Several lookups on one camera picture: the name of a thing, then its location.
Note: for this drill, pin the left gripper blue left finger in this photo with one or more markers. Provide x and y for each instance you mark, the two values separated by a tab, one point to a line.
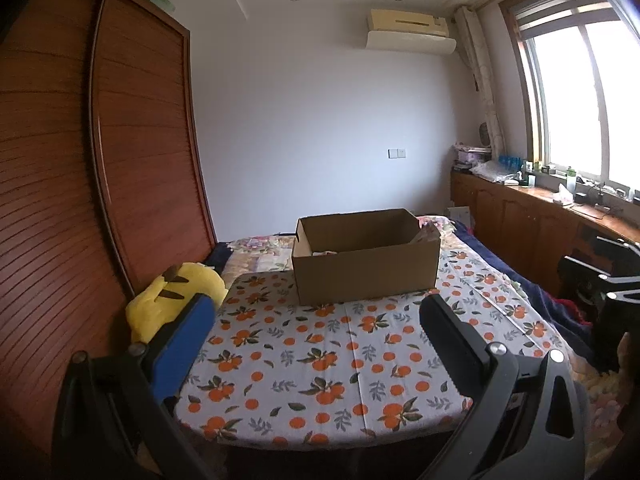
174	348

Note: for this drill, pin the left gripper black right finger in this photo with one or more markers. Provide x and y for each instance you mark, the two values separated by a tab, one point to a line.
484	372

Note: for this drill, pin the yellow plush toy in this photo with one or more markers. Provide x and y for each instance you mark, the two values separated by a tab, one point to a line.
163	300

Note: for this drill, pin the wooden side cabinet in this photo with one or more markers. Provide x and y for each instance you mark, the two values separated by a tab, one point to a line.
530	233

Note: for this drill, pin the floral bed quilt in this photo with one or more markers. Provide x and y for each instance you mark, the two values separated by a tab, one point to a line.
501	305

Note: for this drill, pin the orange print table cloth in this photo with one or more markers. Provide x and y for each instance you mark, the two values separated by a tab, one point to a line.
275	374

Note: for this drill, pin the brown cardboard box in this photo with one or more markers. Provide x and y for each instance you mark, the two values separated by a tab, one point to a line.
363	255

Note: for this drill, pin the wooden wardrobe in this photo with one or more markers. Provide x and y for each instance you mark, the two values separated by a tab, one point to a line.
101	190

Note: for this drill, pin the window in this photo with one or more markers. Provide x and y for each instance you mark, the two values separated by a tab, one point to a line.
580	67

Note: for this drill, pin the rolled curtain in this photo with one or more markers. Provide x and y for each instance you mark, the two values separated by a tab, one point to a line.
474	42

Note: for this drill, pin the white wall switch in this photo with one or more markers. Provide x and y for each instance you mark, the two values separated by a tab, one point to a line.
396	153

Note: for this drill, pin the wall air conditioner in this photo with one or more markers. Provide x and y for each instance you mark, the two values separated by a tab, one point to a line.
403	31

